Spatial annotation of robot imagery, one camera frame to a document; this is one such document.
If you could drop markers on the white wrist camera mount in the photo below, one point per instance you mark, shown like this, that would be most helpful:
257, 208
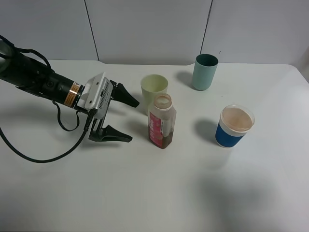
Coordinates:
97, 95

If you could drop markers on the pale yellow plastic cup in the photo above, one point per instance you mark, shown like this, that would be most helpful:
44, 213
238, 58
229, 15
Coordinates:
152, 85

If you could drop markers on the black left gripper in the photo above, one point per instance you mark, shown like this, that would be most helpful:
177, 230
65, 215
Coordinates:
109, 134

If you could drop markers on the clear bottle with pink label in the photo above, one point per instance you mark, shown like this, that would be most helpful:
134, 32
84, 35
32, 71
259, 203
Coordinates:
161, 120

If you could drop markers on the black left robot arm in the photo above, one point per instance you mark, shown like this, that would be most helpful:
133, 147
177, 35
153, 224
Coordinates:
31, 72

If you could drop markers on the white cup with blue sleeve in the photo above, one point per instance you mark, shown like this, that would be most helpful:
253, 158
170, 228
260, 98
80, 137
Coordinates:
234, 123

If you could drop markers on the teal green plastic cup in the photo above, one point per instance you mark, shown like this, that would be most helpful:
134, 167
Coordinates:
204, 71

